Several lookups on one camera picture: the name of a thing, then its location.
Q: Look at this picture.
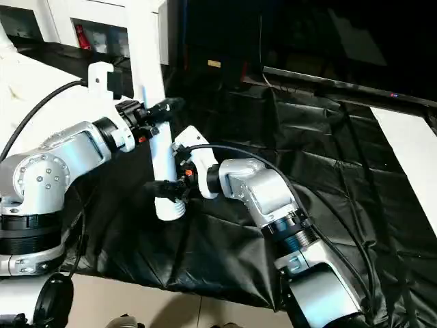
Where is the white plastic table leg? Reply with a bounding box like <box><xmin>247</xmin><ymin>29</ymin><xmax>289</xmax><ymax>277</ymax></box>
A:
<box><xmin>125</xmin><ymin>0</ymin><xmax>146</xmax><ymax>104</ymax></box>
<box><xmin>0</xmin><ymin>23</ymin><xmax>16</xmax><ymax>56</ymax></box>
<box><xmin>129</xmin><ymin>0</ymin><xmax>188</xmax><ymax>221</ymax></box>

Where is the white plastic table top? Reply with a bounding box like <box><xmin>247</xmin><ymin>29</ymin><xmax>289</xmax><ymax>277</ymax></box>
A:
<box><xmin>0</xmin><ymin>44</ymin><xmax>137</xmax><ymax>155</ymax></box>

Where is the red bottle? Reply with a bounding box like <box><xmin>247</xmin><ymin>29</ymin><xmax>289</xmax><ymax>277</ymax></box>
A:
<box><xmin>75</xmin><ymin>24</ymin><xmax>94</xmax><ymax>51</ymax></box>

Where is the white glass-door cabinet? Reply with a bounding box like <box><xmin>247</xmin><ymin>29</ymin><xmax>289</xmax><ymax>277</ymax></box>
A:
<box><xmin>0</xmin><ymin>0</ymin><xmax>172</xmax><ymax>66</ymax></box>

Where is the black work mat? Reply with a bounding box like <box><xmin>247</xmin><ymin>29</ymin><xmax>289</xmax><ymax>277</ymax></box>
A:
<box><xmin>10</xmin><ymin>37</ymin><xmax>437</xmax><ymax>328</ymax></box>

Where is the dark low shelf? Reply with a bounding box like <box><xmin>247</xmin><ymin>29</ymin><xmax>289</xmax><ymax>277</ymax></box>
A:
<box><xmin>262</xmin><ymin>65</ymin><xmax>437</xmax><ymax>109</ymax></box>

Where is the white flat board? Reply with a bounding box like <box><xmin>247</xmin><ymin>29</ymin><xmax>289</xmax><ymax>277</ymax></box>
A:
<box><xmin>369</xmin><ymin>105</ymin><xmax>437</xmax><ymax>237</ymax></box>

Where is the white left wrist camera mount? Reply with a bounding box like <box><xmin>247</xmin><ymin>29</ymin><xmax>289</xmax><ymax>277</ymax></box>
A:
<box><xmin>87</xmin><ymin>62</ymin><xmax>136</xmax><ymax>153</ymax></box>

